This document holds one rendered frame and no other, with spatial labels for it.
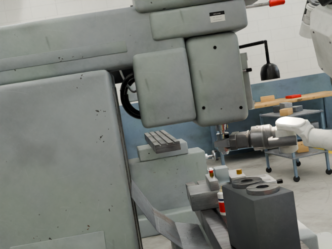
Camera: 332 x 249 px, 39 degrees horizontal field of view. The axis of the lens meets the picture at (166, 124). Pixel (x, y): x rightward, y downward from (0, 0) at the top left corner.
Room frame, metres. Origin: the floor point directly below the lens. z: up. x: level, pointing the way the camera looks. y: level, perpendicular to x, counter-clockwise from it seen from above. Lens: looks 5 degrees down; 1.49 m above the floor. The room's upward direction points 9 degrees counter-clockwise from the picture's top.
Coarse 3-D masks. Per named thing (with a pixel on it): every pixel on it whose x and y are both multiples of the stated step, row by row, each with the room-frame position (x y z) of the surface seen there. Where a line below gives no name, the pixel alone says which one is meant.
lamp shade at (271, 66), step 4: (264, 64) 1.75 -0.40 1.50; (268, 64) 1.74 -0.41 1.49; (272, 64) 1.74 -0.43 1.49; (264, 68) 1.74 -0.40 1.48; (268, 68) 1.73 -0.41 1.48; (272, 68) 1.73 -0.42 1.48; (276, 68) 1.73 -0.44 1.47; (260, 72) 1.76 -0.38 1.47; (264, 72) 1.73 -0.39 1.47; (268, 72) 1.72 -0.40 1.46; (272, 72) 1.72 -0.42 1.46; (276, 72) 1.73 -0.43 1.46; (260, 76) 1.76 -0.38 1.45; (264, 76) 1.73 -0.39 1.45; (268, 76) 1.72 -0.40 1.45; (272, 76) 1.72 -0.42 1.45; (276, 76) 1.73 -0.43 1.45; (264, 80) 1.74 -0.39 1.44
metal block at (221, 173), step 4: (216, 168) 1.86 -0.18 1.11; (220, 168) 1.85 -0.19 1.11; (224, 168) 1.85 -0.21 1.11; (216, 172) 1.85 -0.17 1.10; (220, 172) 1.85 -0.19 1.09; (224, 172) 1.85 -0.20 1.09; (228, 172) 1.85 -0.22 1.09; (216, 176) 1.85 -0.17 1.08; (220, 176) 1.85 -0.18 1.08; (224, 176) 1.85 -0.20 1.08; (228, 176) 1.85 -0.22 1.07; (220, 180) 1.85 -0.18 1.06; (224, 180) 1.85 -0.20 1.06; (228, 180) 1.85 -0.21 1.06
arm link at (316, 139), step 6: (312, 132) 1.56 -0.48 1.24; (318, 132) 1.54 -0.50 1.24; (324, 132) 1.53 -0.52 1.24; (330, 132) 1.51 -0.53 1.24; (312, 138) 1.55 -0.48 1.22; (318, 138) 1.53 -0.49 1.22; (324, 138) 1.52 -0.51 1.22; (330, 138) 1.50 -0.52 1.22; (312, 144) 1.55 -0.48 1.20; (318, 144) 1.54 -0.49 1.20; (324, 144) 1.52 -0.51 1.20; (330, 144) 1.50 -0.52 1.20; (330, 150) 1.52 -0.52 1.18
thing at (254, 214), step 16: (224, 192) 1.37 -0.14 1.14; (240, 192) 1.28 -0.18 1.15; (256, 192) 1.21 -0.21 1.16; (272, 192) 1.21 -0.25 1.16; (288, 192) 1.20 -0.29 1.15; (240, 208) 1.27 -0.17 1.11; (256, 208) 1.18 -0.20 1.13; (272, 208) 1.19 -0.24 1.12; (288, 208) 1.20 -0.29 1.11; (240, 224) 1.28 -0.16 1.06; (256, 224) 1.18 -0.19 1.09; (272, 224) 1.19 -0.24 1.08; (288, 224) 1.20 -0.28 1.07; (240, 240) 1.30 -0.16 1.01; (256, 240) 1.19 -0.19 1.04; (272, 240) 1.19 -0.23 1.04; (288, 240) 1.20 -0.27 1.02
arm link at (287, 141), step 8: (264, 128) 1.65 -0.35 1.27; (272, 128) 1.65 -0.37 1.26; (264, 136) 1.63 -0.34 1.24; (272, 136) 1.63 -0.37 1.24; (280, 136) 1.62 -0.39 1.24; (288, 136) 1.60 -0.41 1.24; (264, 144) 1.64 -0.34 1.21; (272, 144) 1.60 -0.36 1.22; (280, 144) 1.60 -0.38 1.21; (288, 144) 1.59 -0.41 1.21; (296, 144) 1.59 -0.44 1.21; (288, 152) 1.64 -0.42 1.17
